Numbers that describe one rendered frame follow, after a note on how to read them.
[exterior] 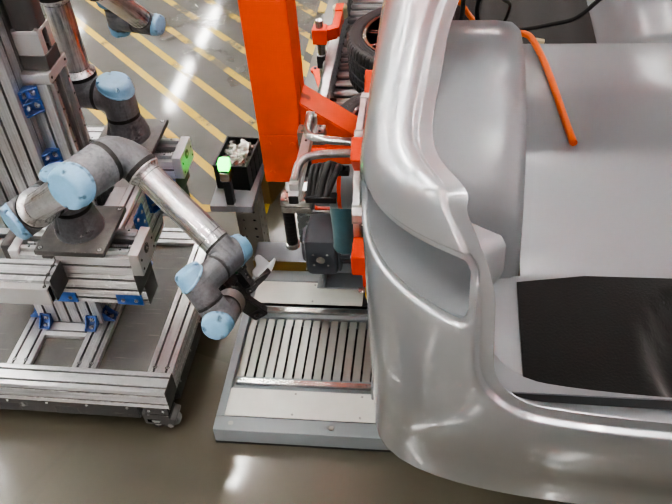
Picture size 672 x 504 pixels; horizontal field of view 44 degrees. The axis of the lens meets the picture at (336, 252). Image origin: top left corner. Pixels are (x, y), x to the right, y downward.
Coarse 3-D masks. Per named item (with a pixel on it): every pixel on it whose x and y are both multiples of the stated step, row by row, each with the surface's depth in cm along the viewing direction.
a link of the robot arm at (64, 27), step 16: (48, 0) 257; (64, 0) 258; (48, 16) 263; (64, 16) 263; (64, 32) 266; (64, 48) 270; (80, 48) 272; (80, 64) 275; (80, 80) 276; (80, 96) 280
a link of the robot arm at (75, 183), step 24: (96, 144) 204; (72, 168) 198; (96, 168) 201; (120, 168) 206; (24, 192) 229; (48, 192) 212; (72, 192) 199; (96, 192) 202; (24, 216) 228; (48, 216) 225
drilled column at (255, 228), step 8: (256, 208) 343; (264, 208) 355; (240, 216) 347; (248, 216) 346; (256, 216) 346; (264, 216) 355; (240, 224) 350; (248, 224) 349; (256, 224) 349; (264, 224) 356; (240, 232) 353; (248, 232) 353; (256, 232) 352; (264, 232) 356; (248, 240) 356; (256, 240) 355; (264, 240) 356
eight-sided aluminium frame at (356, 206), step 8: (360, 104) 242; (360, 112) 239; (360, 120) 236; (360, 128) 233; (360, 136) 230; (360, 184) 232; (360, 192) 233; (360, 200) 234; (352, 208) 230; (360, 208) 230; (352, 216) 230; (360, 216) 230; (360, 224) 235; (360, 232) 236
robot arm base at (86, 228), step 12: (60, 216) 246; (72, 216) 246; (84, 216) 248; (96, 216) 252; (60, 228) 249; (72, 228) 248; (84, 228) 250; (96, 228) 252; (60, 240) 252; (72, 240) 250; (84, 240) 250
